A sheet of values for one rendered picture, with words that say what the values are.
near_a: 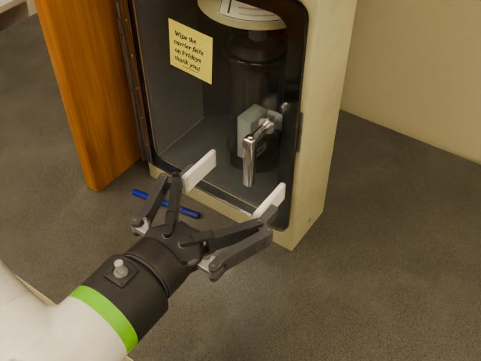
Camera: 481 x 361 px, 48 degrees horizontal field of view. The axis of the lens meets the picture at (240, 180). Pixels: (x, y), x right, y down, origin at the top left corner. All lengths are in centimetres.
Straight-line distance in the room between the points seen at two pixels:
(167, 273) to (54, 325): 13
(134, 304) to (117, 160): 50
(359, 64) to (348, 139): 16
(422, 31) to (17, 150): 83
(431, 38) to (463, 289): 46
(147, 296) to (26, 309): 12
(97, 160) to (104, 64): 18
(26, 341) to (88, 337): 6
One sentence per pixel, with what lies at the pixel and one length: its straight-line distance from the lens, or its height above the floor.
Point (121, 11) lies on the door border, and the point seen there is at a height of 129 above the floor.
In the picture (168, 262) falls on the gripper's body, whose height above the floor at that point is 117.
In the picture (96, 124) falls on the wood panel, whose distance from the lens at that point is 97.
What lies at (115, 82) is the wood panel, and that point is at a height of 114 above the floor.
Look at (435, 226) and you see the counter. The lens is 102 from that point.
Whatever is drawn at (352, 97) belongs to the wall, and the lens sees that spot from 124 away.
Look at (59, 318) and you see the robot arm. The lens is 60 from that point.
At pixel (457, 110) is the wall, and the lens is 116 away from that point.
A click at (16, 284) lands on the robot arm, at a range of 63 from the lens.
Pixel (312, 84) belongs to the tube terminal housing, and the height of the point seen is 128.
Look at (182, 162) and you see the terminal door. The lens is 94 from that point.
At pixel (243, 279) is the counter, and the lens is 90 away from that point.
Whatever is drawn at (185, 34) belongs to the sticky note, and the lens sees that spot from 77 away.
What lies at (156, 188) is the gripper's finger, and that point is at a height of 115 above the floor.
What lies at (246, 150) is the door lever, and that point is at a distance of 73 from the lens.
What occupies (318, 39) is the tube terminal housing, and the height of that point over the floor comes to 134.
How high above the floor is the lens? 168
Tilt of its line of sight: 45 degrees down
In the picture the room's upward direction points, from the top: straight up
